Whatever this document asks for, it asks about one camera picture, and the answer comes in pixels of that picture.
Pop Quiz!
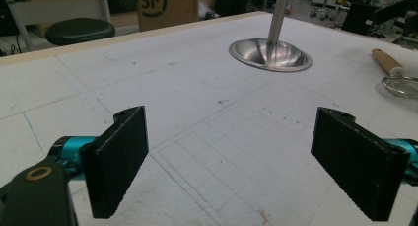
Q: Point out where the black monitor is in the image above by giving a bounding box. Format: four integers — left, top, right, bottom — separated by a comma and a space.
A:
341, 1, 383, 37

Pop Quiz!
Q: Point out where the mesh strainer with wooden handle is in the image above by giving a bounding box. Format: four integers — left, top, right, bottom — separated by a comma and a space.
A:
371, 47, 418, 101

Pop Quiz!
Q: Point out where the black round stool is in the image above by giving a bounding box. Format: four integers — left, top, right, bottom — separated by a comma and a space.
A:
44, 17, 116, 46

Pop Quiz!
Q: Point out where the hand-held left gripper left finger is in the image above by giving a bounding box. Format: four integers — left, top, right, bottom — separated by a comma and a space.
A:
48, 105, 150, 219

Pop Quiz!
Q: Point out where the wheeled equipment cart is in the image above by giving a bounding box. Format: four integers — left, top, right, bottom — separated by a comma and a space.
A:
309, 0, 349, 22

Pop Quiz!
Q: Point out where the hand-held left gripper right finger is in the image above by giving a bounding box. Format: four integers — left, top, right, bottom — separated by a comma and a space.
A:
310, 107, 418, 222

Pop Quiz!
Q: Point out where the brown cardboard box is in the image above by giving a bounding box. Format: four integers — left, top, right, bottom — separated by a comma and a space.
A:
136, 0, 200, 32

